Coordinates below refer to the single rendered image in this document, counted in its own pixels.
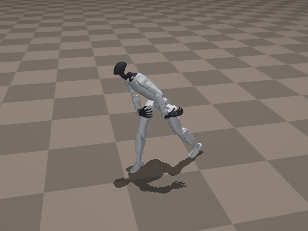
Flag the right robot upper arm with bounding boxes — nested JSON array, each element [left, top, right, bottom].
[[125, 80, 141, 103]]

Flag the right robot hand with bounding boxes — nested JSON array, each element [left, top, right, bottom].
[[138, 106, 152, 118]]

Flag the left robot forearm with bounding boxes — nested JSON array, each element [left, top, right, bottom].
[[155, 94, 168, 119]]

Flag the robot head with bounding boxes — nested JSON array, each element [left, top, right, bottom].
[[114, 62, 137, 82]]

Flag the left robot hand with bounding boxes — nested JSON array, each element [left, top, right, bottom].
[[164, 107, 183, 119]]

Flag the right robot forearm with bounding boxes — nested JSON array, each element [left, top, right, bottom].
[[132, 99, 142, 116]]

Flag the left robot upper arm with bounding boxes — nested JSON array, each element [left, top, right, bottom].
[[137, 76, 164, 98]]

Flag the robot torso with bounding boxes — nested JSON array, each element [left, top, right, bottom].
[[127, 73, 171, 111]]

